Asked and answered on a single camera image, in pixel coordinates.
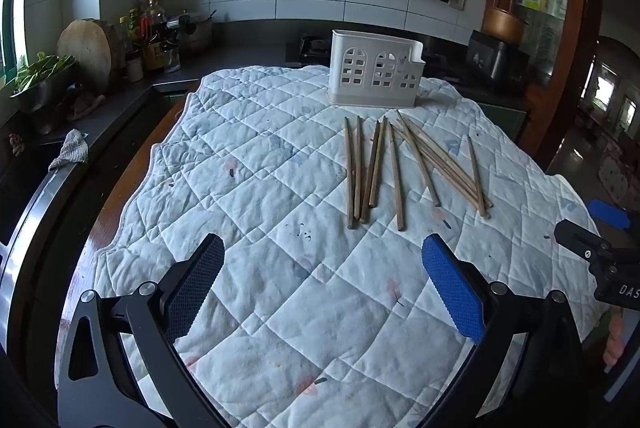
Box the black rice cooker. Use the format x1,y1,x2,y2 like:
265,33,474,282
466,30,530,83

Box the dark soy sauce bottle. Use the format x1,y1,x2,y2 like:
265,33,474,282
141,0,168,74

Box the white pot with lid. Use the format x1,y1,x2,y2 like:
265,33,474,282
167,10,218,54

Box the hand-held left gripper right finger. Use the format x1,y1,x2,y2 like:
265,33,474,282
421,233,588,428

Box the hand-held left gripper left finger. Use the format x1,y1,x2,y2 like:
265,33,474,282
56,233,228,428

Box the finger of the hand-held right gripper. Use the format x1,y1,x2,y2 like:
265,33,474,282
554,219,615,269
587,199,632,231

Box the white quilted blanket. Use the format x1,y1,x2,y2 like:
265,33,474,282
92,65,608,428

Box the round wooden cutting board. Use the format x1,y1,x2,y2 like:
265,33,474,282
56,18,118,93

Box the steel bowl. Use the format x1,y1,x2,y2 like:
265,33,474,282
10,70,76,115

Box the pinkish cloth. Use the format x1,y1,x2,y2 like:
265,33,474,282
67,92,107,121

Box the green framed window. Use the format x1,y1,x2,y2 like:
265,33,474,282
0,0,32,86

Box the person's right hand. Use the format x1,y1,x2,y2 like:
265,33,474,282
601,309,627,375

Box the bunch of wooden chopsticks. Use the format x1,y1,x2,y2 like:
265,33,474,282
343,110,495,232

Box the wooden glass door cabinet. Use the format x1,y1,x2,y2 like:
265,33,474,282
481,0,601,159

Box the black gas stove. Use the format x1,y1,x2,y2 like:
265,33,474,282
285,35,471,83

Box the green leafy vegetables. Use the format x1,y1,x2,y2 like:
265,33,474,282
12,52,77,91

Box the copper inner pot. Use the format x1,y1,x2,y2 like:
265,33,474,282
482,5,523,41

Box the green cabinet door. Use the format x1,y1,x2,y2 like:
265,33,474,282
154,82,201,109
472,100,531,145

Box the grey dish rag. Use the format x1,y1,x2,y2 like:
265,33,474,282
48,129,90,172

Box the white plastic utensil holder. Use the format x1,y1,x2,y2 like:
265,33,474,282
327,29,426,107

